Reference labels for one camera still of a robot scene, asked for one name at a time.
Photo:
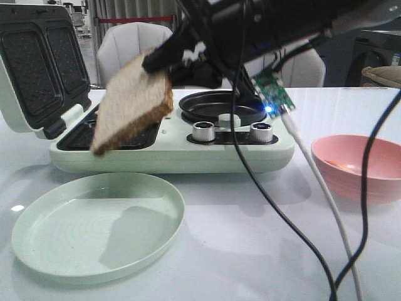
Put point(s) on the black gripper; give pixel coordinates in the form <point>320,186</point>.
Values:
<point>234,33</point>

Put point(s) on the bread slice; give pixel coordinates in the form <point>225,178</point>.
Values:
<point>134,100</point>

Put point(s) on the mint green breakfast maker lid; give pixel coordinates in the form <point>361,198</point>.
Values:
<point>44,81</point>

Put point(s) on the pink plastic bowl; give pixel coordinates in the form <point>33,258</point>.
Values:
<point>383,173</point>

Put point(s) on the orange shrimp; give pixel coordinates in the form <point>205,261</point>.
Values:
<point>346,167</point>

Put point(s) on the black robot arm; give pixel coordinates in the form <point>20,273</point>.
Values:
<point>344,16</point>

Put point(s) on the mint green breakfast maker base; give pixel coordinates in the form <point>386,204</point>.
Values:
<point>168,147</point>

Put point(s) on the black round frying pan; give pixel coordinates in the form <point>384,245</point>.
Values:
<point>209,105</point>

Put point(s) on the left beige upholstered chair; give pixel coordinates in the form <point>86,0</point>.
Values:
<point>122,42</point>

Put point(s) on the beige upholstered chair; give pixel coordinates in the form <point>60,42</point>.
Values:
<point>122,42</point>
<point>306,70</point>

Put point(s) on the left silver control knob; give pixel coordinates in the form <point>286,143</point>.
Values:
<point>203,131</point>

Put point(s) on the silver control knob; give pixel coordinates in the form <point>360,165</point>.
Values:
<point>261,132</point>
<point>203,131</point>

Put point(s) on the green circuit board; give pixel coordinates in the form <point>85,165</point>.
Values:
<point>269,88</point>

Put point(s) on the right silver control knob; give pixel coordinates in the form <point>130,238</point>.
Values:
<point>261,132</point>

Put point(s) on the right beige upholstered chair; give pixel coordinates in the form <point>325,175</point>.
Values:
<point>306,70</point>

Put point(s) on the mint green round plate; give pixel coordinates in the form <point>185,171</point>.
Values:
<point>99,228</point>

